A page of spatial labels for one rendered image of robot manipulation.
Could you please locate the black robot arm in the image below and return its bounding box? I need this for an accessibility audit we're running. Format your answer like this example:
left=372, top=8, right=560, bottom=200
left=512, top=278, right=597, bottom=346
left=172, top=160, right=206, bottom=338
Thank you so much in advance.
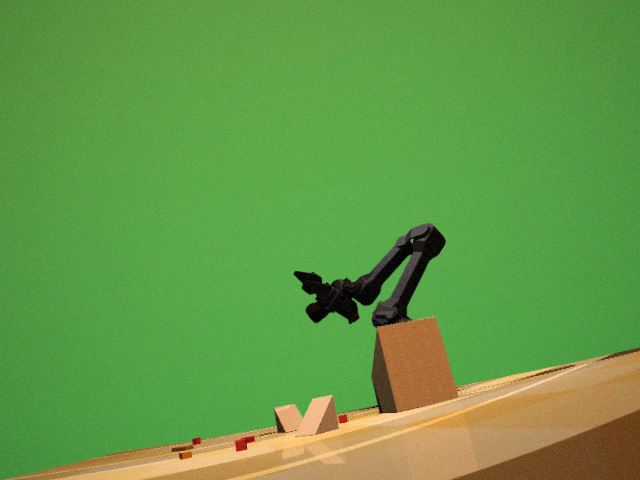
left=305, top=223, right=446, bottom=328

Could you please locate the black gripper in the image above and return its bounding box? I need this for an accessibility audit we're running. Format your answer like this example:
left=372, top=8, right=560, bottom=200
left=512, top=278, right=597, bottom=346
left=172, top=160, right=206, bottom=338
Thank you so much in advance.
left=293, top=271, right=346, bottom=313

